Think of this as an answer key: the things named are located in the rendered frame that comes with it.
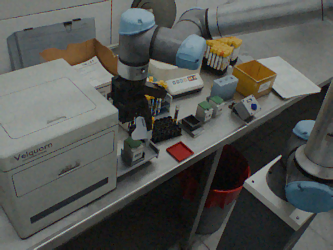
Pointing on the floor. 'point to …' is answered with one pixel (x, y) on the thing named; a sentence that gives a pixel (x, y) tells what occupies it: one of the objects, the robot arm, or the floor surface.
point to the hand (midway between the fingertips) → (134, 131)
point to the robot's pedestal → (257, 227)
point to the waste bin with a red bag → (240, 170)
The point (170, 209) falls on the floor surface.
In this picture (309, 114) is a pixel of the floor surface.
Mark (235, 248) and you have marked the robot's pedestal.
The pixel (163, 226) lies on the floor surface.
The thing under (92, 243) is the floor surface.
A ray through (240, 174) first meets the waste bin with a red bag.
